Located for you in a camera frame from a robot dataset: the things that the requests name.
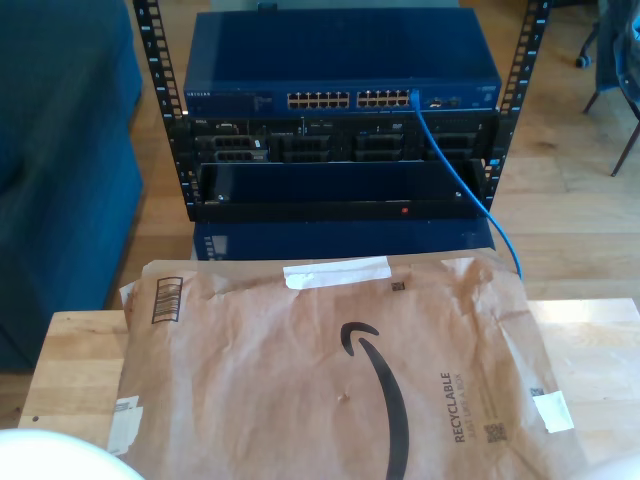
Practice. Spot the short white tape piece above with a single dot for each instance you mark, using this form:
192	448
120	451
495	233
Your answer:
552	412

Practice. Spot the white paper label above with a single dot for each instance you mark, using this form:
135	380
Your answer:
125	425

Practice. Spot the black rack frame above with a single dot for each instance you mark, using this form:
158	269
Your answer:
155	50

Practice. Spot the chair with draped jacket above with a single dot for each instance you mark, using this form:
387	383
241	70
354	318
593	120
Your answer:
615	50

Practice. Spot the blue network switch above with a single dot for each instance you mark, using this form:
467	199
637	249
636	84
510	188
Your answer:
340	50

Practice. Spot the blue device under rack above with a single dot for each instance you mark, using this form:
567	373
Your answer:
350	240

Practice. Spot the blue sofa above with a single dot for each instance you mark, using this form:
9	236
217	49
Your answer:
60	175

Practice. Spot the long white tape strip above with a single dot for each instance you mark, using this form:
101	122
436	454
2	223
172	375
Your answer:
337	272

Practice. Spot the office chair castor base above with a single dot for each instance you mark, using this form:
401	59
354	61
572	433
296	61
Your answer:
581	61

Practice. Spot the brown paper mailer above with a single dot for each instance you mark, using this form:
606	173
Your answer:
250	400

